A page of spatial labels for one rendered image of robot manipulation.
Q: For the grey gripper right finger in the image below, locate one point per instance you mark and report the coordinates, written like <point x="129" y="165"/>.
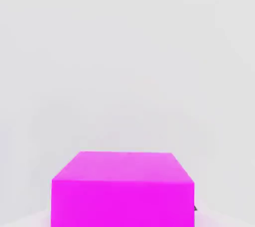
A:
<point x="199" y="220"/>

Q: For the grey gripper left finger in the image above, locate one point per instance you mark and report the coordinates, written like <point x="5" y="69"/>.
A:
<point x="42" y="222"/>

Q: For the small magenta cube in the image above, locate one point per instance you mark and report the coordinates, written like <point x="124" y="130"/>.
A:
<point x="122" y="201"/>

